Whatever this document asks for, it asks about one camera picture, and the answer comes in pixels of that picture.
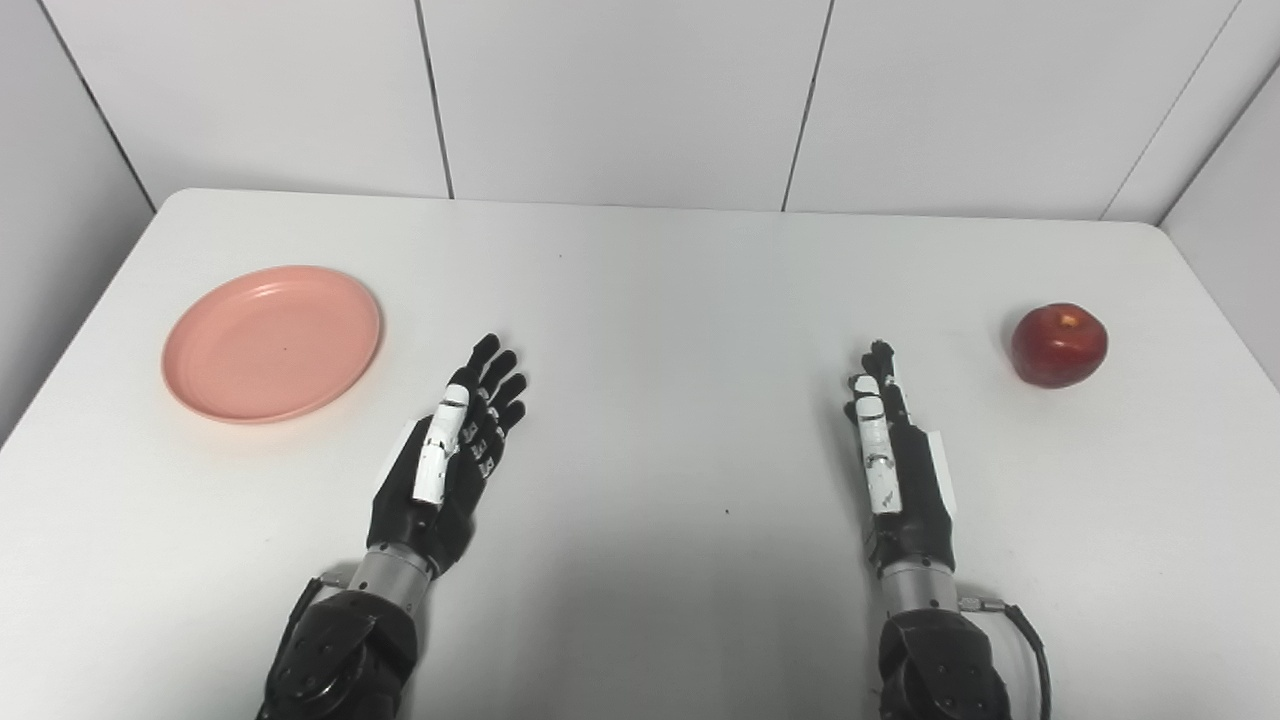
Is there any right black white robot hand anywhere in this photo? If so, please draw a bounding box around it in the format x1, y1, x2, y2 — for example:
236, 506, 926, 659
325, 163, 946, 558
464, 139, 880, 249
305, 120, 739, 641
843, 340, 959, 579

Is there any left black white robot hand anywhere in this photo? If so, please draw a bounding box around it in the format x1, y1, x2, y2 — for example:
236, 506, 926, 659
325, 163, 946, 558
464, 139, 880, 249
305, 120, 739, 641
367, 333, 529, 579

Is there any red apple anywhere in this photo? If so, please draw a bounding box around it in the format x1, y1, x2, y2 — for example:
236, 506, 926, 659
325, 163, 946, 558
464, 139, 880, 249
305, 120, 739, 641
1010, 303, 1109, 389

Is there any pink plate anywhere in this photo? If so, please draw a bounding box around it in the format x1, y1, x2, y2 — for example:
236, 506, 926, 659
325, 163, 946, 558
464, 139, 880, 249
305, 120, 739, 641
161, 265, 383, 425

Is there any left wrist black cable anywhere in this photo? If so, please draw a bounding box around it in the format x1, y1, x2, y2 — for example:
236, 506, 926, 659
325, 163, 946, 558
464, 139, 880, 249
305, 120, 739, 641
283, 577, 351, 661

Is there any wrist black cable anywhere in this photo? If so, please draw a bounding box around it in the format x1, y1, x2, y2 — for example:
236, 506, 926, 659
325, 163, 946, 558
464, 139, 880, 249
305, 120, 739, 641
957, 595, 1053, 720
283, 577, 351, 661

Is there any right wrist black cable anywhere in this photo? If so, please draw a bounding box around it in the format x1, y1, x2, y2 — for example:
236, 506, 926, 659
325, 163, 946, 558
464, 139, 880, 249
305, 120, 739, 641
957, 595, 1053, 720

